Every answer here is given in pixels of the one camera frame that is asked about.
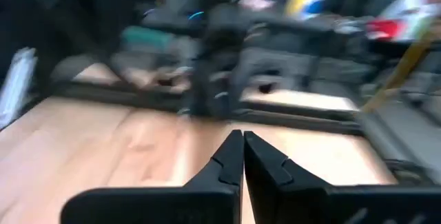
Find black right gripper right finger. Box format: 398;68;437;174
243;130;441;224

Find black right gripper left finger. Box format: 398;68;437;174
61;129;245;224

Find person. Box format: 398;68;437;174
51;26;201;94

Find yellow pole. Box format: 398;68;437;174
360;19;441;113

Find red and white object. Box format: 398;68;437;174
365;0;441;43

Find white sheet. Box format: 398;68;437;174
0;47;38;129

